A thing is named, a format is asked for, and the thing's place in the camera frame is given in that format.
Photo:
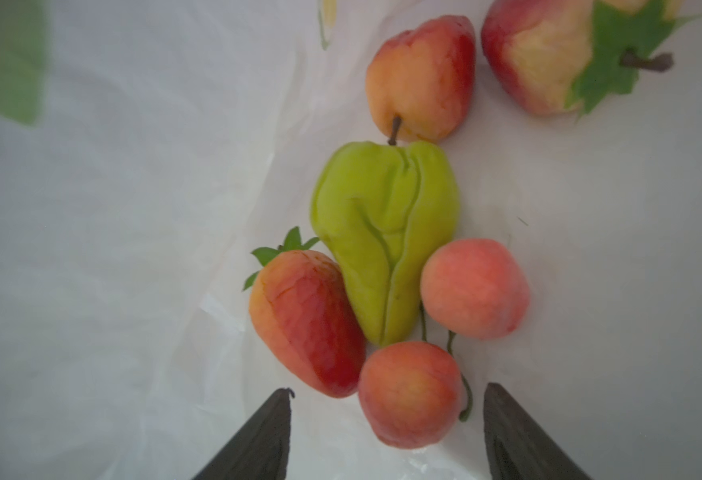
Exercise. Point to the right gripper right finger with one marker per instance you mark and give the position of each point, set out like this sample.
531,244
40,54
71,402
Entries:
517,447

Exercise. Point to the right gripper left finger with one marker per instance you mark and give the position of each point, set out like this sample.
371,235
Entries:
260,448

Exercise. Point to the peach cherry front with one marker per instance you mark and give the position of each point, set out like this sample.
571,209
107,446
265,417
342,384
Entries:
413,393

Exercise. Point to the peach cherry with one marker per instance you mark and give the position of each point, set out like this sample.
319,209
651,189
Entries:
413,393
476,288

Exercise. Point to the white plastic bag fruit print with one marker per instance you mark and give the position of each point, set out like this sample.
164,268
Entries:
148,147

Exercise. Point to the red strawberry fake fruit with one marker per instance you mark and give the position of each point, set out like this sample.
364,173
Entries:
299,308

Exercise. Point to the green chayote fake fruit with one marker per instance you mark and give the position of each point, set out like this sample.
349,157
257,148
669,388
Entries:
382,211

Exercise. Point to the red yellow pear fake fruit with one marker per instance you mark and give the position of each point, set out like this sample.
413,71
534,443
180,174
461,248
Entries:
424,76

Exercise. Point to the peach cherry rear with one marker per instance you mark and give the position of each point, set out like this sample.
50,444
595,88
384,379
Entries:
476,288

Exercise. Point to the red apple with leaf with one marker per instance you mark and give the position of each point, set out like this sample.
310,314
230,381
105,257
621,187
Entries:
554,57

